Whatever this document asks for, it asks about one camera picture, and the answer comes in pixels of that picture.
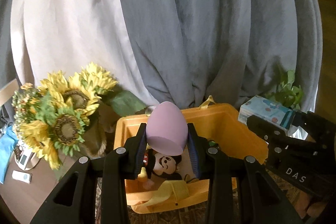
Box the tissue pack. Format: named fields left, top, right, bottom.
left=238, top=96, right=308, bottom=140

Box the pink egg-shaped soft toy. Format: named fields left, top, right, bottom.
left=146, top=101, right=188, bottom=156

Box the person's hand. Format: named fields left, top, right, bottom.
left=295, top=192, right=327, bottom=219

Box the green potted plant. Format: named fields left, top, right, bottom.
left=263, top=70, right=304, bottom=110

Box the white remote control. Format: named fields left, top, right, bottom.
left=12, top=170, right=32, bottom=184

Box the orange plastic storage crate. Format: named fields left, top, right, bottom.
left=125, top=98, right=268, bottom=214

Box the sunflower bouquet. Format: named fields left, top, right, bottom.
left=12, top=62, right=147, bottom=170

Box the blue cloth bag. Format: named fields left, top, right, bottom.
left=0, top=125, right=18, bottom=184

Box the dark grey curtain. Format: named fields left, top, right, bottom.
left=1, top=0, right=322, bottom=111

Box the beige curtain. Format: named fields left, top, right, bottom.
left=10, top=0, right=158, bottom=106

